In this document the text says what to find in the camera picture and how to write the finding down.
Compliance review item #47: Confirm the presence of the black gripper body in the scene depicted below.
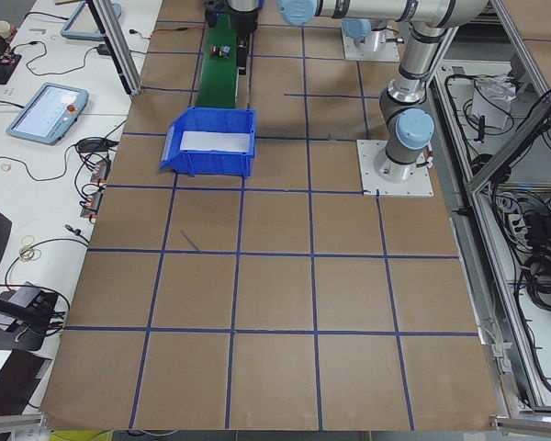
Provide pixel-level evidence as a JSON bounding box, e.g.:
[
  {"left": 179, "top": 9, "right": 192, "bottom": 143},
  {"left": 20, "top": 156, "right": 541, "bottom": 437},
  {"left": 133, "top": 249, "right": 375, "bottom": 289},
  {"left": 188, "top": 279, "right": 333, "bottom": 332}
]
[{"left": 229, "top": 8, "right": 259, "bottom": 40}]

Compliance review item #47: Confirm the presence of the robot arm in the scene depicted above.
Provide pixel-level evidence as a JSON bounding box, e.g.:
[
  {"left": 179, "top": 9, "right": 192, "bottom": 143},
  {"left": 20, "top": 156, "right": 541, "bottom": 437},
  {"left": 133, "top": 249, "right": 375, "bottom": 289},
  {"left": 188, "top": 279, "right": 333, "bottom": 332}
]
[
  {"left": 342, "top": 18, "right": 388, "bottom": 52},
  {"left": 277, "top": 1, "right": 487, "bottom": 182}
]

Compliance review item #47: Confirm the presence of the green conveyor belt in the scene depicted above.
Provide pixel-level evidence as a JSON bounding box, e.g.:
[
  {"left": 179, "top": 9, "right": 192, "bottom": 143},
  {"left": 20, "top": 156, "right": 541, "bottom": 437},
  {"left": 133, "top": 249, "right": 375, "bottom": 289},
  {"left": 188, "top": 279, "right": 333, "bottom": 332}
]
[{"left": 196, "top": 11, "right": 243, "bottom": 108}]

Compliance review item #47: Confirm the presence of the blue bin with foam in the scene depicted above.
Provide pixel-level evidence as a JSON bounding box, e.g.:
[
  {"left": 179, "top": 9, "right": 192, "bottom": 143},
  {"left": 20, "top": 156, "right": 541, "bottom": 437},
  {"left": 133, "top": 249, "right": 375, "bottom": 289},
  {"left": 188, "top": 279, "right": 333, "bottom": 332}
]
[{"left": 160, "top": 107, "right": 256, "bottom": 178}]

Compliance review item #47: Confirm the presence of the white foam pad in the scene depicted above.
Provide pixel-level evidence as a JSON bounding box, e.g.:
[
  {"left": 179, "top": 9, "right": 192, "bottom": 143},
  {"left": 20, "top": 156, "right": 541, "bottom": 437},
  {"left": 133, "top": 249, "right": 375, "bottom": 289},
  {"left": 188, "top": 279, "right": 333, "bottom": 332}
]
[{"left": 179, "top": 130, "right": 251, "bottom": 153}]

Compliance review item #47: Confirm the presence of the teach pendant tablet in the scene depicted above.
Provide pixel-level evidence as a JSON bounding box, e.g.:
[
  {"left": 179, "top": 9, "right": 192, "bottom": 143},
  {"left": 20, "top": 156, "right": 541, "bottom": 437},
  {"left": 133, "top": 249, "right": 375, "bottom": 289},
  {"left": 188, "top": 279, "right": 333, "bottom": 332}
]
[
  {"left": 6, "top": 83, "right": 89, "bottom": 145},
  {"left": 60, "top": 1, "right": 104, "bottom": 43}
]

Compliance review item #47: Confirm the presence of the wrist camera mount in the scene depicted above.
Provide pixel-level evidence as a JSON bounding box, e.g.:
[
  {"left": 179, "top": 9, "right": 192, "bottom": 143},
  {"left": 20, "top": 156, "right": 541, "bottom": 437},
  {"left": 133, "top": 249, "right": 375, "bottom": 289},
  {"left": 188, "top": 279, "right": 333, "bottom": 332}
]
[{"left": 203, "top": 0, "right": 231, "bottom": 28}]

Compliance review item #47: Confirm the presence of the red black power cable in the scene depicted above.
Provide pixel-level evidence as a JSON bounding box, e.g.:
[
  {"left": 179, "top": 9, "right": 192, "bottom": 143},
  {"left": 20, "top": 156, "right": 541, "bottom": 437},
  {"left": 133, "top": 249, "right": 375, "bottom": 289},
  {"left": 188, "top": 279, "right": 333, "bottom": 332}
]
[{"left": 129, "top": 25, "right": 208, "bottom": 38}]

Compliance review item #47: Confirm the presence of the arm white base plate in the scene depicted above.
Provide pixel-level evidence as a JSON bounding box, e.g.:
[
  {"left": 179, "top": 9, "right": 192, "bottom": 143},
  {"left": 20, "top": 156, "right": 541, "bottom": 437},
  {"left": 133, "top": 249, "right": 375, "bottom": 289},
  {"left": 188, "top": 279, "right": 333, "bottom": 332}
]
[
  {"left": 342, "top": 29, "right": 399, "bottom": 62},
  {"left": 356, "top": 140, "right": 433, "bottom": 198}
]

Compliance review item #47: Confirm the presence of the aluminium frame post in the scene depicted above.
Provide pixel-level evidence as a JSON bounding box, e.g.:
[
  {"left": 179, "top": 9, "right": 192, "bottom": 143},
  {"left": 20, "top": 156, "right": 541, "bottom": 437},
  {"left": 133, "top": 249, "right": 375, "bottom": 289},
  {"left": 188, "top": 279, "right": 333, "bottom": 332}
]
[{"left": 86, "top": 0, "right": 141, "bottom": 96}]

